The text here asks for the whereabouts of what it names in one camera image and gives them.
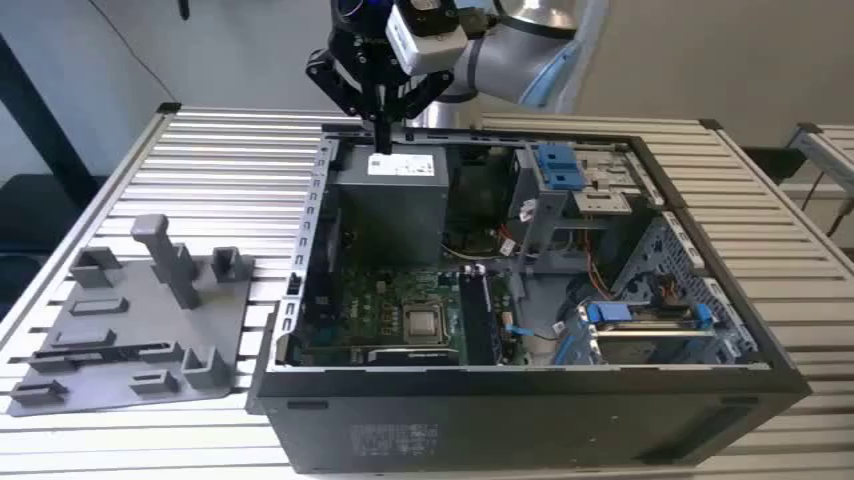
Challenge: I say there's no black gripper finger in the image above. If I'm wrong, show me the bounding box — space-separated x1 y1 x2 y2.
305 47 385 154
382 71 456 154

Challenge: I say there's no RAM stick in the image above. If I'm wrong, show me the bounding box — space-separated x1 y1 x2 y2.
30 342 181 361

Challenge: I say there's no blue plastic drive latch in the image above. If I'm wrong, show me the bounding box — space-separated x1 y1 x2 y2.
534 143 576 170
541 168 586 192

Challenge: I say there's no grey power supply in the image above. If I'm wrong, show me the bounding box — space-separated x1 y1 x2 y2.
330 148 449 266

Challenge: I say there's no grey metal drive cage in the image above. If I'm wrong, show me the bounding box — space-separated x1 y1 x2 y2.
506 141 663 274

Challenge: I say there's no green motherboard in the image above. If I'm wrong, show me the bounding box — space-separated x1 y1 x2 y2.
292 267 528 366

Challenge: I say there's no silver CPU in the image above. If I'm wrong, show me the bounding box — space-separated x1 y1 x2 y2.
406 309 442 340

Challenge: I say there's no metal CPU socket cover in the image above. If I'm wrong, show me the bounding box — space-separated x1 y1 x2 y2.
397 299 449 347

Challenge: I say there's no hard disk in blue carrier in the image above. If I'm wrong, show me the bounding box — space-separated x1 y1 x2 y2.
577 299 720 367

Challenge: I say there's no black graphics card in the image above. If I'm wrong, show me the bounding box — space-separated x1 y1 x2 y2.
362 347 462 367

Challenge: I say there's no grey parts rack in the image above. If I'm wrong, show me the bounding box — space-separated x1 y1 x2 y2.
6 213 258 419

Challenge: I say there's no dark floor box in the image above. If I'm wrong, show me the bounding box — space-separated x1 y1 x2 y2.
0 173 102 306

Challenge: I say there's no black box behind table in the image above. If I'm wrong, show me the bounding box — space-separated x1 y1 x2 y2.
739 146 808 187

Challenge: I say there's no slatted metal side table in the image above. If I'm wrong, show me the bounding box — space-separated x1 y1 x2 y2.
779 122 854 201

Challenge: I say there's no black PC case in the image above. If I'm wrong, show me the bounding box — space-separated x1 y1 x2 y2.
244 119 812 475

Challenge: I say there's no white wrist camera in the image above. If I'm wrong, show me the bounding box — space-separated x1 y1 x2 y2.
384 0 469 77

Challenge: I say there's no dark blue metal post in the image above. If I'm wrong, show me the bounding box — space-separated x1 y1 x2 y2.
0 32 91 179

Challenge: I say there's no blue flat data cable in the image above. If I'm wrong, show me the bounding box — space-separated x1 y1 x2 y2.
550 319 594 366

